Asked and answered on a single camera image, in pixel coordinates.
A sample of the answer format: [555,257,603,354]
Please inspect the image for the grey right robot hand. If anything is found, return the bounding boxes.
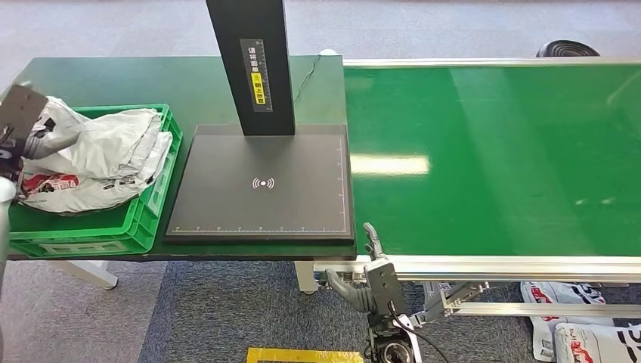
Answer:
[325,222,386,314]

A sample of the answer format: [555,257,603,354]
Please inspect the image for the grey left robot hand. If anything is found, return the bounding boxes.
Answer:
[22,117,86,161]

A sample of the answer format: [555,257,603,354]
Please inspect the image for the white package with black print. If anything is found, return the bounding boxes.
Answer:
[22,95,174,182]

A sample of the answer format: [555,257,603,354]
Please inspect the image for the white package with red print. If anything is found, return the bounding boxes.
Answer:
[17,131,175,216]

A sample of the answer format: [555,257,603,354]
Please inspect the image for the green plastic basket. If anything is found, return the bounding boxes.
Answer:
[7,104,183,259]

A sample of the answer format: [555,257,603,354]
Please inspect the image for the black weighing device with column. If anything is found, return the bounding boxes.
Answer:
[164,0,355,247]

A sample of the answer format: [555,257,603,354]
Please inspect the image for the white floor package red letters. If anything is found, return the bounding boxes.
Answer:
[520,281,615,363]

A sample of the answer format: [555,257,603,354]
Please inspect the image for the white floor package black letters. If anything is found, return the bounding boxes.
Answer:
[553,323,641,363]

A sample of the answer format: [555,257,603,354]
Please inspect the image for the white upright table leg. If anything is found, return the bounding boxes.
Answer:
[293,261,320,296]

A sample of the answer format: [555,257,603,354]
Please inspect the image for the dark green table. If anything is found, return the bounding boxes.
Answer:
[0,54,358,263]

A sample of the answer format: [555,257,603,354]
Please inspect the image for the dark blue floor mat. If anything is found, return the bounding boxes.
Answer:
[138,260,641,363]

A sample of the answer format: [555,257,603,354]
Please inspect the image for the white slanted table foot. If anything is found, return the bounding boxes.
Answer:
[50,260,119,290]

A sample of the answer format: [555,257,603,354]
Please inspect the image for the yellow and black column label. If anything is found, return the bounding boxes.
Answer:
[238,39,274,113]

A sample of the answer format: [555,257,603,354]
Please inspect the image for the green conveyor belt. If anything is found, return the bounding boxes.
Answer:
[343,64,641,259]

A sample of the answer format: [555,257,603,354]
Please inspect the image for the black ribbed round object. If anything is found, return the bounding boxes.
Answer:
[535,39,601,58]

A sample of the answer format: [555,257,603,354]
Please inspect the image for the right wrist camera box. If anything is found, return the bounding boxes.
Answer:
[364,258,407,318]

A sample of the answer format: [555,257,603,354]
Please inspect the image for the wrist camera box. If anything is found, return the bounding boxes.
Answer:
[0,84,49,144]
[364,258,407,318]

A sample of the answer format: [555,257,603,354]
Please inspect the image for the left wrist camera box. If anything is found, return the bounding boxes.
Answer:
[0,84,49,144]

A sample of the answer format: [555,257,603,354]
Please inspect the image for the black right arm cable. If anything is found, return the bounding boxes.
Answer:
[388,306,452,363]

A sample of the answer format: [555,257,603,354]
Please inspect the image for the yellow floor tape frame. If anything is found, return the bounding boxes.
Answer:
[246,347,365,363]

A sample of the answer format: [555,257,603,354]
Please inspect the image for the aluminium conveyor frame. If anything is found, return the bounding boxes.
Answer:
[312,56,641,332]

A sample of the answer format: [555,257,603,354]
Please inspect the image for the thin black table cable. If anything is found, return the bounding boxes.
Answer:
[293,54,322,106]

